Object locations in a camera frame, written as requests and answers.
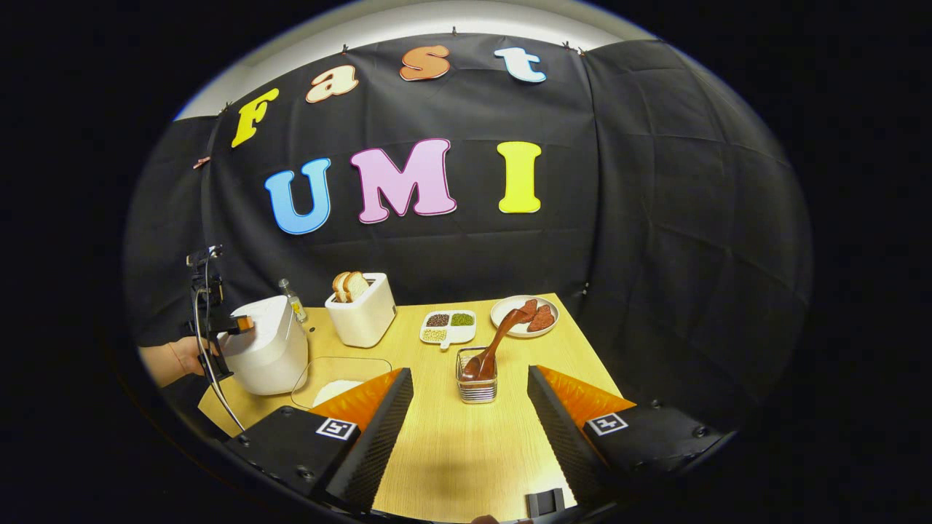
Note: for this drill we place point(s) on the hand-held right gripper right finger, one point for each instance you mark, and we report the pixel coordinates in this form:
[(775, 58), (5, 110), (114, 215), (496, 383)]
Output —
[(557, 444)]

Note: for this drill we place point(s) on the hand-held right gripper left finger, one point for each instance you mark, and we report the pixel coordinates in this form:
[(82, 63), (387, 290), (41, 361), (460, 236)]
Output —
[(382, 444)]

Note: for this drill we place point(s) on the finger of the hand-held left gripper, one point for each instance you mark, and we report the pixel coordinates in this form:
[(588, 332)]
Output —
[(244, 324)]

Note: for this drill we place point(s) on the white rice cooker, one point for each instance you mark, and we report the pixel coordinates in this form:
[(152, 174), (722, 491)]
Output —
[(273, 356)]

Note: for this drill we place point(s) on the clear container of rice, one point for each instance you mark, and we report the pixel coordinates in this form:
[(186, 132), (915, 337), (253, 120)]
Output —
[(342, 375)]

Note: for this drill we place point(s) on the brown wooden spoon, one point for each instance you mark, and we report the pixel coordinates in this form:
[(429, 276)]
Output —
[(499, 338)]

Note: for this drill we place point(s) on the small glass bottle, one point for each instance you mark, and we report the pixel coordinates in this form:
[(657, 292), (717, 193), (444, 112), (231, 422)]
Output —
[(293, 302)]

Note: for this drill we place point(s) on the white toaster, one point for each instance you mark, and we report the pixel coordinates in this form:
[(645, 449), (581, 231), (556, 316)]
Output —
[(360, 324)]

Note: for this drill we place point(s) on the red meat slice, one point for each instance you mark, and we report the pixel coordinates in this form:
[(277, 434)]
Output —
[(528, 306), (542, 320)]

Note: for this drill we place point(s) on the white round plate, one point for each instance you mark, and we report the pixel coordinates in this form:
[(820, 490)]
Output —
[(546, 313)]

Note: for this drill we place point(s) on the white divided grain dish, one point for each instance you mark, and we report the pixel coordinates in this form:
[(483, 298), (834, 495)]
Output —
[(448, 327)]

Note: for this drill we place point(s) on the pink clip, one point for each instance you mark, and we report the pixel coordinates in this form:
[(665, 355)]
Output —
[(202, 162)]

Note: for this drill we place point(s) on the black backdrop cloth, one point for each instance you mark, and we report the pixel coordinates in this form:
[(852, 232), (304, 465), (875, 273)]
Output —
[(692, 218)]

